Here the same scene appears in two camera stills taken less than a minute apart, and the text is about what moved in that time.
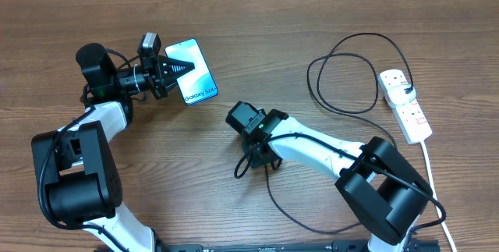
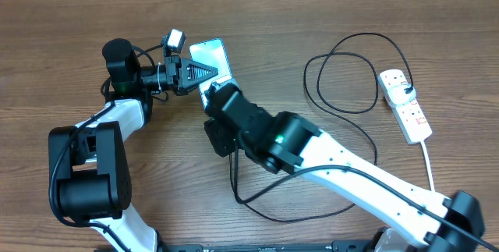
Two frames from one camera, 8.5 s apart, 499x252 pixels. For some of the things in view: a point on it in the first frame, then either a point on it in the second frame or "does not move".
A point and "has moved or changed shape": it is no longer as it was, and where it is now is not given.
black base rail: [413, 245] does not move
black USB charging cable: [294, 220] -> [343, 123]
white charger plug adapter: [398, 96] does not move
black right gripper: [259, 161] -> [220, 136]
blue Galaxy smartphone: [198, 84] has moved or changed shape
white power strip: [413, 125] does not move
